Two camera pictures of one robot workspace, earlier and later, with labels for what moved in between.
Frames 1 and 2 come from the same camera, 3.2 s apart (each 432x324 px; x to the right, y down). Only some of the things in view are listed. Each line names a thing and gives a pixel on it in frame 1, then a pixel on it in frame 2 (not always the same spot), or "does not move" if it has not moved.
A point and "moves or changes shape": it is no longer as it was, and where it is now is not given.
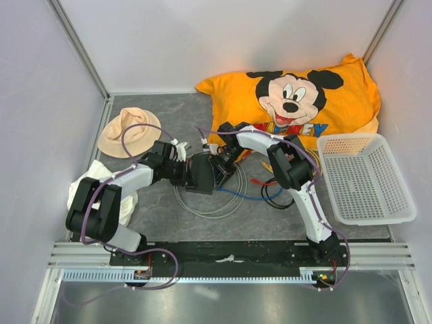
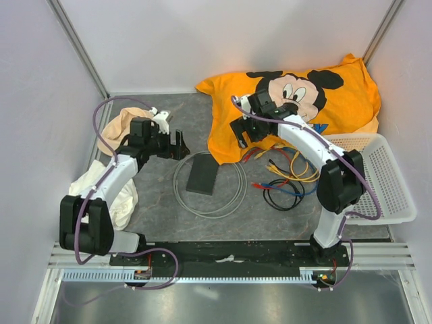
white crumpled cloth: x=97 y=170 does not move
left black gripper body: x=176 y=171 -> x=157 y=144
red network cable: x=268 y=183 -> x=256 y=148
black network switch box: x=202 y=167 does not move
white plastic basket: x=364 y=182 does not move
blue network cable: x=251 y=197 moves or changes shape
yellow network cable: x=317 y=160 moves or changes shape
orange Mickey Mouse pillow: x=341 y=99 does not move
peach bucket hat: x=138 y=140 does not move
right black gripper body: x=224 y=163 -> x=252 y=127
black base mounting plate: x=233 y=256 does not move
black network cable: x=264 y=196 does not move
